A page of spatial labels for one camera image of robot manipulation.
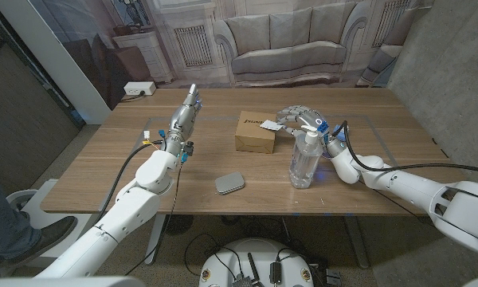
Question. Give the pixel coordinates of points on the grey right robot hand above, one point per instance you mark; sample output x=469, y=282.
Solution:
x=310, y=117

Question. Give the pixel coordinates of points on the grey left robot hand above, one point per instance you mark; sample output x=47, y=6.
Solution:
x=183, y=123

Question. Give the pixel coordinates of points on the white card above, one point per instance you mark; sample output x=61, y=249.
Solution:
x=271, y=125

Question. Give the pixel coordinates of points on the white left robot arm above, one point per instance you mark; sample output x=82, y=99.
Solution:
x=127, y=207

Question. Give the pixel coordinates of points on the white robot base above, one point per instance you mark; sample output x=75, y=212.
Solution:
x=255, y=259

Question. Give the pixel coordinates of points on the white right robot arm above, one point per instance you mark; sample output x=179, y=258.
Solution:
x=414, y=187

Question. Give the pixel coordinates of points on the clear pump bottle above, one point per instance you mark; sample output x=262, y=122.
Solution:
x=304, y=161

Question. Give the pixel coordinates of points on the brown cardboard box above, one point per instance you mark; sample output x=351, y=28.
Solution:
x=253, y=137

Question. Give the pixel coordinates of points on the flat grey tin can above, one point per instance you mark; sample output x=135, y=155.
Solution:
x=229, y=183

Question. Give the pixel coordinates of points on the white power strip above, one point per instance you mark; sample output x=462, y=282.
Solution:
x=139, y=88

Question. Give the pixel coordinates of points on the printed living room backdrop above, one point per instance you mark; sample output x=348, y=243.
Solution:
x=295, y=56

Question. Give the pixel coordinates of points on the black round floor disc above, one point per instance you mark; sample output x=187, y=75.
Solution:
x=178, y=224

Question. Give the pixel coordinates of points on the white table leg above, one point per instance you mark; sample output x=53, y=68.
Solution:
x=356, y=243
x=155, y=239

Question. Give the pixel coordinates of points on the black adapter on base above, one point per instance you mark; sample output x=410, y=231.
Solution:
x=275, y=273

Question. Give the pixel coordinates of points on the dark shoe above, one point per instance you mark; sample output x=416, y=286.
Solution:
x=49, y=235

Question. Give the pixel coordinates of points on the white robot chest shell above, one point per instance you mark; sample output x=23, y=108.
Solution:
x=63, y=282

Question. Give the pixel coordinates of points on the person's leg in jeans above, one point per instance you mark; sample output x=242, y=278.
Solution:
x=4, y=223

